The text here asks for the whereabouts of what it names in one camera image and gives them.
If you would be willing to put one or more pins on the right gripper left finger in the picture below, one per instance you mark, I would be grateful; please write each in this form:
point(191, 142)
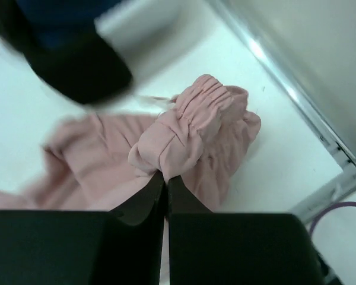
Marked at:
point(122, 246)

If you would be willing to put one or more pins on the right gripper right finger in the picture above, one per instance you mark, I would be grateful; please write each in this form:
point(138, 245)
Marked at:
point(236, 248)

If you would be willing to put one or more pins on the pink trousers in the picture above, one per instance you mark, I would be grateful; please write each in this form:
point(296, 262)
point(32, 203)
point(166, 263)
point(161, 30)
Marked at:
point(100, 161)

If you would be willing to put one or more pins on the black trousers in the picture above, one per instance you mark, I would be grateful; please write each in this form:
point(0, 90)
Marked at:
point(86, 70)

